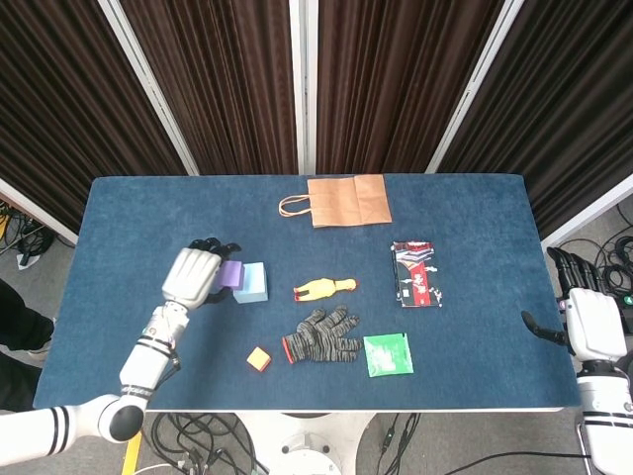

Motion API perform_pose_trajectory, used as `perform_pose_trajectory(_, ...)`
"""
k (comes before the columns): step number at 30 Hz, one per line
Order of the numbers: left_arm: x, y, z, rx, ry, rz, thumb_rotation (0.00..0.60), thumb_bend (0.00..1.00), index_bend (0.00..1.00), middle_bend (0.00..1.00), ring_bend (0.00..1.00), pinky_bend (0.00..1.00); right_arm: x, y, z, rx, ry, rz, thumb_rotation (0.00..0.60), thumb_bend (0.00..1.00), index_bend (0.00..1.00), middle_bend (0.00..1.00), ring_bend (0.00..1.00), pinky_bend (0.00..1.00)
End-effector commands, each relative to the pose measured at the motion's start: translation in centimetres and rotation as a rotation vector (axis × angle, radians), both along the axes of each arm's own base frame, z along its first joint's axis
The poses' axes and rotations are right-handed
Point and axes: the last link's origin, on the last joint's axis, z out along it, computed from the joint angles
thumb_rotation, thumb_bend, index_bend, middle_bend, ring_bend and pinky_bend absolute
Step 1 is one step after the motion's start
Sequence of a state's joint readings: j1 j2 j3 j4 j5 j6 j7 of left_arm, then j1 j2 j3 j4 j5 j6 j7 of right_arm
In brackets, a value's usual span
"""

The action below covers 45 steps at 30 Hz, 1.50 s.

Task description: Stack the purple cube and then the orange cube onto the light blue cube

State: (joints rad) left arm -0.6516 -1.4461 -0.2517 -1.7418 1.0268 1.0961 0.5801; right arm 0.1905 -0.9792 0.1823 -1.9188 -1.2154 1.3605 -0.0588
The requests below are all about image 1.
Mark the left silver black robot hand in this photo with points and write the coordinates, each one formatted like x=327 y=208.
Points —
x=193 y=274

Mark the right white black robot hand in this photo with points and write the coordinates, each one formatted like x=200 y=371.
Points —
x=596 y=321

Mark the purple cube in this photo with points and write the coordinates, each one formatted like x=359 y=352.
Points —
x=231 y=274

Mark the small orange yellow cube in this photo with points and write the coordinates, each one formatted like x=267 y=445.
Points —
x=258 y=358

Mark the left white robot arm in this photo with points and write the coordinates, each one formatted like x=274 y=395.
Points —
x=143 y=361

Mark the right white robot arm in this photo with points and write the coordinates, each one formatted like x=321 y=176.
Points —
x=608 y=410

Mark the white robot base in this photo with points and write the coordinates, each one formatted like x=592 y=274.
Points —
x=306 y=445

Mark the large light blue cube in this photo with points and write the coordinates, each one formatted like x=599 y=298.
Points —
x=254 y=287

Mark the blue carpet table cover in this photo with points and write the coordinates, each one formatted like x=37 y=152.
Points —
x=148 y=208

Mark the yellow rubber chicken toy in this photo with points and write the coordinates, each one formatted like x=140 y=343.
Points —
x=321 y=289

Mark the grey striped knit glove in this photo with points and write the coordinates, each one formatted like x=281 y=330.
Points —
x=321 y=341

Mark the brown paper bag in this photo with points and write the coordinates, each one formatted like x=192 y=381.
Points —
x=346 y=203

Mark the person in black trousers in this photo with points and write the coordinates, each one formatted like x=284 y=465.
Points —
x=20 y=326

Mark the dark red printed box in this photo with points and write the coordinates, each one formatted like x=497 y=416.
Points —
x=418 y=277

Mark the brown curtain divider panel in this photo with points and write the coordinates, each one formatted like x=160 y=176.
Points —
x=222 y=89
x=573 y=99
x=395 y=89
x=59 y=99

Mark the yellow floor tape strip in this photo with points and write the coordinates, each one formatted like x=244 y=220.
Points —
x=131 y=452

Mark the green foil packet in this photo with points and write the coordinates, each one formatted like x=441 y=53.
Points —
x=388 y=356

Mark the white table frame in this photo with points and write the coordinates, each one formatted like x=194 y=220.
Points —
x=346 y=410

